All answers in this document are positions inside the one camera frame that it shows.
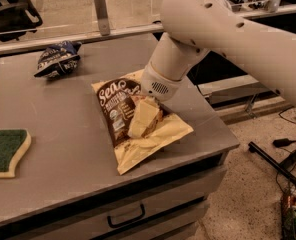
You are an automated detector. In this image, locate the black floor rod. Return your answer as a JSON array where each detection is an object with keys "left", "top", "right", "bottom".
[{"left": 248, "top": 142, "right": 296, "bottom": 186}]

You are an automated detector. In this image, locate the metal railing post left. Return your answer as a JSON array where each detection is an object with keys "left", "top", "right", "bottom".
[{"left": 94, "top": 0, "right": 110, "bottom": 36}]

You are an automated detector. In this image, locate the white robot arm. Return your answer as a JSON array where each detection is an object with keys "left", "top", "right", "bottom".
[{"left": 140, "top": 0, "right": 296, "bottom": 107}]

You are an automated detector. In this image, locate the black drawer handle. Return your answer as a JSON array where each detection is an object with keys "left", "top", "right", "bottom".
[{"left": 107, "top": 203, "right": 146, "bottom": 229}]

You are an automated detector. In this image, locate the green yellow sponge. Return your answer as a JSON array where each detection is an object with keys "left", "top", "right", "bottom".
[{"left": 0, "top": 129, "right": 31, "bottom": 178}]

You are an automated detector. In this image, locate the brown sea salt chip bag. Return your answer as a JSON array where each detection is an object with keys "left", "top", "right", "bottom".
[{"left": 92, "top": 70, "right": 193, "bottom": 175}]

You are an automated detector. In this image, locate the basket of items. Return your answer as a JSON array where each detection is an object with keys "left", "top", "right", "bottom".
[{"left": 281, "top": 191, "right": 296, "bottom": 240}]

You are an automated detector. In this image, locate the blue chip bag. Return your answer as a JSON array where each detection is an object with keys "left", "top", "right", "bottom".
[{"left": 34, "top": 41, "right": 81, "bottom": 78}]

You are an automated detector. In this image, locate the black office chair left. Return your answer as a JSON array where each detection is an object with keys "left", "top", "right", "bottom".
[{"left": 0, "top": 0, "right": 43, "bottom": 42}]

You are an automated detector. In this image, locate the grey drawer front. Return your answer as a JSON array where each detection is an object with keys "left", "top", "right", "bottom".
[{"left": 7, "top": 165, "right": 228, "bottom": 240}]

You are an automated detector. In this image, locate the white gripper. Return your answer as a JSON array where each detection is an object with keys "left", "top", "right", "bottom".
[{"left": 128, "top": 62, "right": 185, "bottom": 139}]

